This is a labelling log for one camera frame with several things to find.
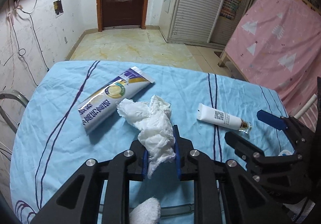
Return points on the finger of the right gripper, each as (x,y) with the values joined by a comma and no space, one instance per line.
(299,135)
(248,147)

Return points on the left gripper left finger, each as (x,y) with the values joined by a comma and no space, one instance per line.
(97,188)

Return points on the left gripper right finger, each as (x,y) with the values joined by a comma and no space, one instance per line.
(223,192)

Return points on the white tissue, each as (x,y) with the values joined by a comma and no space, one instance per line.
(156,133)

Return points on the white metal chair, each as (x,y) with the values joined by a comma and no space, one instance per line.
(306,107)

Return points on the small white cream tube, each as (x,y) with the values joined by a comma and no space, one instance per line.
(220,118)

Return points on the light blue bed sheet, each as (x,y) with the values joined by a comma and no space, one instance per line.
(51,142)

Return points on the pink tree-print curtain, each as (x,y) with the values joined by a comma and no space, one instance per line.
(276,44)

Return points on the large toothpaste tube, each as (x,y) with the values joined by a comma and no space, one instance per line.
(102,103)

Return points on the grey metal chair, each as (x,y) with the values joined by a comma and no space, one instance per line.
(14,102)

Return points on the white slatted wardrobe door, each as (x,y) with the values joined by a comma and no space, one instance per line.
(194,20)

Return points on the colourful wall chart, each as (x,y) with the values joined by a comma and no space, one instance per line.
(229,9)

